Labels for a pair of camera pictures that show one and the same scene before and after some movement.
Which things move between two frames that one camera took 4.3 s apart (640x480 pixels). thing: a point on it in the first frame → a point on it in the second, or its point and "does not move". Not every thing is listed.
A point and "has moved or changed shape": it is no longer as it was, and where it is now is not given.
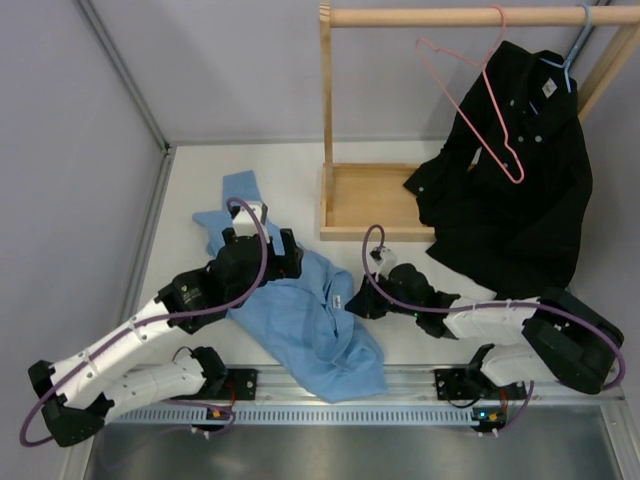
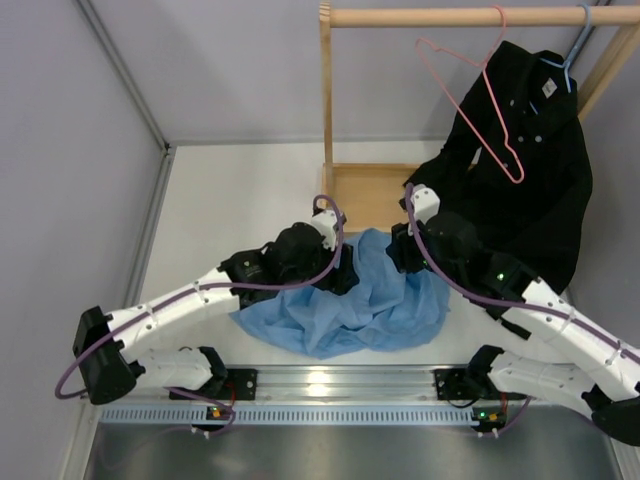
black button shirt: [508, 196] does not move
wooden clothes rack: [367, 202] does not move
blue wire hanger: [567, 64] does not move
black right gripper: [362, 305] → [401, 250]
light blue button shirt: [308, 320] has moved or changed shape
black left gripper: [289, 264] → [344, 277]
